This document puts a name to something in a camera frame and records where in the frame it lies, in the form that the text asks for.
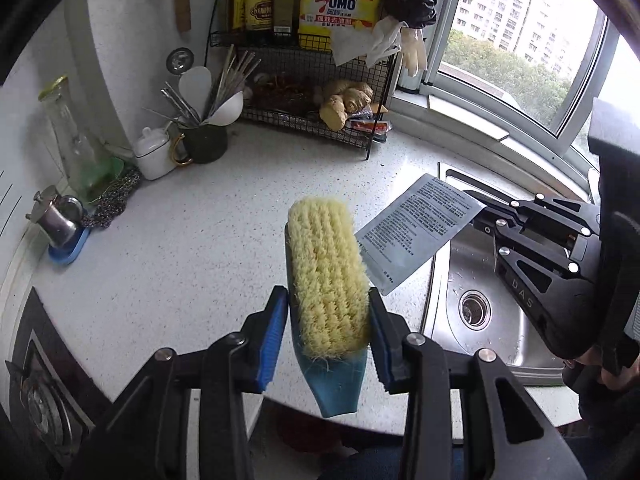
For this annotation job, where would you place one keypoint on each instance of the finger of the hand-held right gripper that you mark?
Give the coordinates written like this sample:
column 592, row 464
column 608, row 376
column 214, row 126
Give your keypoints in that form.
column 535, row 247
column 525, row 207

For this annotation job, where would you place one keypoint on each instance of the yellow bristle scrubbing brush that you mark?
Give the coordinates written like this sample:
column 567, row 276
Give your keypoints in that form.
column 325, row 270

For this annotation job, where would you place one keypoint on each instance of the white plastic bag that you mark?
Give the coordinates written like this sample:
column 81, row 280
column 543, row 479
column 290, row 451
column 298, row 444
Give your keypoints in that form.
column 365, row 42

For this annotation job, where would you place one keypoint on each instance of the yellow detergent bottle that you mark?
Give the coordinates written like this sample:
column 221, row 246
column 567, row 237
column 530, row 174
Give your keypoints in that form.
column 345, row 5

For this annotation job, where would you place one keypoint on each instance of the steel teapot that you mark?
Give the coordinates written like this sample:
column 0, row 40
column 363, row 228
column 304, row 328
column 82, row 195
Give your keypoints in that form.
column 55, row 220

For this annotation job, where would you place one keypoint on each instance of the bundle of chopsticks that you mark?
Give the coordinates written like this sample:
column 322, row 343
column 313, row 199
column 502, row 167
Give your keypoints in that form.
column 232, row 77

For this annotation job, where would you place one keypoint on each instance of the white lidded jar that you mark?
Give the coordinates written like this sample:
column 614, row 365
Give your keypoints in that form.
column 152, row 157

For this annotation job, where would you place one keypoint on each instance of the hanging metal sink strainer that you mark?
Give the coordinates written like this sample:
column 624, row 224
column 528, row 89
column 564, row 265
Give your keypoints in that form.
column 180, row 57

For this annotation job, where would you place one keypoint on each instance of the tall glass bottle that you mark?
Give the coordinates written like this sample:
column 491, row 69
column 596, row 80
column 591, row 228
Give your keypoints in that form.
column 70, row 135

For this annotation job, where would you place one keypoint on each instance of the steel sink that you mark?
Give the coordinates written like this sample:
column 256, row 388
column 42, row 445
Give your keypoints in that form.
column 505, row 330

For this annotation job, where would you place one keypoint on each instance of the cream rubber gloves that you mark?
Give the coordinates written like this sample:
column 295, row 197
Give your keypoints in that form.
column 414, row 55

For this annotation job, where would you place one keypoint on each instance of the person's right hand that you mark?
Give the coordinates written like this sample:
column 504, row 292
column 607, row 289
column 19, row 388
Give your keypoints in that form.
column 597, row 360

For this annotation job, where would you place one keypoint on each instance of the metal cutlery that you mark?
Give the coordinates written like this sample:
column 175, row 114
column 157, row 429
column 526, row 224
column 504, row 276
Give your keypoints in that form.
column 177, row 105

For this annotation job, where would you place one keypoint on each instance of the window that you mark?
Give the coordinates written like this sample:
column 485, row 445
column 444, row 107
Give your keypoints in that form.
column 500, row 10

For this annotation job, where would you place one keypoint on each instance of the ginger root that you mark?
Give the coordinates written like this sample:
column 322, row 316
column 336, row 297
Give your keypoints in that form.
column 342, row 102

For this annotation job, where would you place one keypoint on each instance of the sink drain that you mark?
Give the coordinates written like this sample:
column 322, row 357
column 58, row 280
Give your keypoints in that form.
column 475, row 307

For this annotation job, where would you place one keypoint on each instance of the red plastic basin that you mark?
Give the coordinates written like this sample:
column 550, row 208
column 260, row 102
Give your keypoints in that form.
column 295, row 432

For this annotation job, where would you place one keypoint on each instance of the grey printed packet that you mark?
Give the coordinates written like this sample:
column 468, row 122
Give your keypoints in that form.
column 415, row 230

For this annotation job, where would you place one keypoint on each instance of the steel mesh scourer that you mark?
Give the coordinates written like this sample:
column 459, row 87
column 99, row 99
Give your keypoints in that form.
column 117, row 197

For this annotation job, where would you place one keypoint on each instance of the blue dish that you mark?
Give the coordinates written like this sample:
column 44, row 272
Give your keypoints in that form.
column 70, row 255

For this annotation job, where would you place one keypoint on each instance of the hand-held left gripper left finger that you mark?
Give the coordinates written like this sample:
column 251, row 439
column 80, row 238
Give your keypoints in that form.
column 270, row 340

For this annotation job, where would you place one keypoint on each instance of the small seasoning sachets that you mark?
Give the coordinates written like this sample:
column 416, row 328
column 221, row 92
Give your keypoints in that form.
column 372, row 125

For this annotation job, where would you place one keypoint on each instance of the gas stove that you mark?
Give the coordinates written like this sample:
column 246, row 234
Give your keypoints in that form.
column 40, row 400

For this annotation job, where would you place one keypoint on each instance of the dried red chilies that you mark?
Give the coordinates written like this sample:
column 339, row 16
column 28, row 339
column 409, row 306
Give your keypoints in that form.
column 282, row 92

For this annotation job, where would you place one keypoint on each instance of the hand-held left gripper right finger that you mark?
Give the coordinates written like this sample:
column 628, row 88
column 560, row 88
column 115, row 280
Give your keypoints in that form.
column 385, row 340

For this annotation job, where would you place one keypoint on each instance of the white spoon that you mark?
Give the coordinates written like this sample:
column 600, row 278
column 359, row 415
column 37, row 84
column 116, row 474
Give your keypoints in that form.
column 195, row 85
column 227, row 107

